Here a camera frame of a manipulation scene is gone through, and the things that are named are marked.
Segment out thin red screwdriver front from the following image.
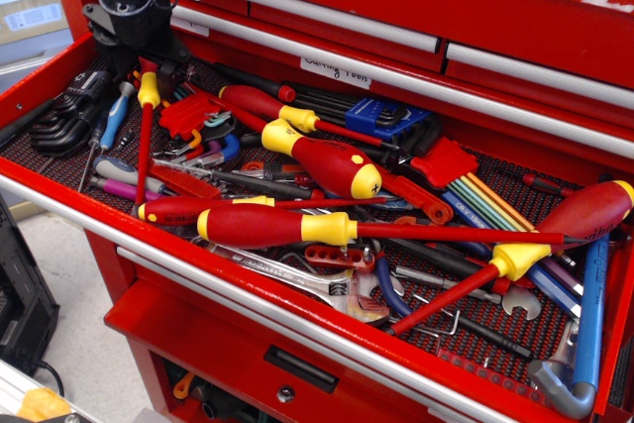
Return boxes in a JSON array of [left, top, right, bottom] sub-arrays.
[[137, 195, 387, 225]]

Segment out grey blue handled screwdriver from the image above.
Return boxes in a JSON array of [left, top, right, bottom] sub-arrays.
[[92, 156, 166, 193]]

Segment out purple handled tool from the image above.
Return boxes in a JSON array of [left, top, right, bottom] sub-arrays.
[[89, 177, 163, 202]]

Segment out large blue hex key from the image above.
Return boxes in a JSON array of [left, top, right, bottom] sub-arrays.
[[573, 235, 609, 398]]

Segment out black red handled screwdriver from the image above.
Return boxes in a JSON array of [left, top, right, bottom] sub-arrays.
[[212, 62, 296, 104]]

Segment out white drawer label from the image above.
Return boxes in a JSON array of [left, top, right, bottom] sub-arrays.
[[300, 57, 372, 90]]

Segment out long red yellow screwdriver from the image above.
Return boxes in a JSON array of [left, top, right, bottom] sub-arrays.
[[196, 204, 586, 249]]

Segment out chrome adjustable wrench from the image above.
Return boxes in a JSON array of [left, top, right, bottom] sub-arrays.
[[190, 237, 390, 326]]

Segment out black hex key set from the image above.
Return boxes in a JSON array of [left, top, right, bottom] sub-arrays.
[[30, 57, 116, 158]]

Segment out open end steel spanner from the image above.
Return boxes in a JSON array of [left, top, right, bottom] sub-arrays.
[[394, 264, 543, 322]]

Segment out large grey hex key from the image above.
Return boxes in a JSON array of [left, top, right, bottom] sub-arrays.
[[528, 361, 596, 420]]

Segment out red bit holder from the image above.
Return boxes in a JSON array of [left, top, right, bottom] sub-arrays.
[[304, 245, 375, 273]]

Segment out red holder coloured hex keys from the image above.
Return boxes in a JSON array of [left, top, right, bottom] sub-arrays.
[[134, 72, 231, 161]]

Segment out small red precision screwdriver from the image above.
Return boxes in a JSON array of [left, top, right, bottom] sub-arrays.
[[497, 168, 576, 198]]

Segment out red flat tool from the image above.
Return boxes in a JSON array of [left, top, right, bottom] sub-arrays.
[[375, 164, 454, 225]]

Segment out blue holder hex key set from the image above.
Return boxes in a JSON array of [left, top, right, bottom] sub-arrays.
[[284, 82, 443, 157]]

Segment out slim red yellow screwdriver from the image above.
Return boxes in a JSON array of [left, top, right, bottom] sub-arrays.
[[135, 57, 160, 206]]

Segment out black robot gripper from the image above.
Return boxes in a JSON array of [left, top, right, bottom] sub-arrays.
[[82, 0, 190, 99]]

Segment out blue white precision screwdriver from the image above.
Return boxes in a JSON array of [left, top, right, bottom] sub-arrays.
[[76, 80, 137, 194]]

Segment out red holder rainbow hex keys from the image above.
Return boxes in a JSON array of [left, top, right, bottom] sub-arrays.
[[411, 138, 534, 232]]

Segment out open red drawer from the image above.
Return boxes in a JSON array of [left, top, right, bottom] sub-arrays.
[[0, 11, 634, 423]]

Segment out yellow sponge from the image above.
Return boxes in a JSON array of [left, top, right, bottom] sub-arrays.
[[17, 387, 72, 422]]

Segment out large stubby red screwdriver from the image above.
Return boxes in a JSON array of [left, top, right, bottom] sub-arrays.
[[262, 119, 382, 199]]

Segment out black box on floor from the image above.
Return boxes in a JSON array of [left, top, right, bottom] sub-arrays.
[[1, 203, 59, 375]]

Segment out red screwdriver right side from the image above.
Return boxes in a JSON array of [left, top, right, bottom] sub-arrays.
[[386, 180, 633, 336]]

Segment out red bit strip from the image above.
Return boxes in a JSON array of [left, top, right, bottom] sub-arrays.
[[436, 349, 551, 407]]

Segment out blue handled pliers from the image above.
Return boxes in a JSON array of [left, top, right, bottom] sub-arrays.
[[374, 252, 413, 318]]

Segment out red tool chest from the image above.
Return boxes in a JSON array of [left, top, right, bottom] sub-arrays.
[[44, 0, 634, 423]]

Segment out red screwdriver rear middle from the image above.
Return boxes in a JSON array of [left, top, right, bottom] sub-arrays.
[[219, 85, 399, 151]]

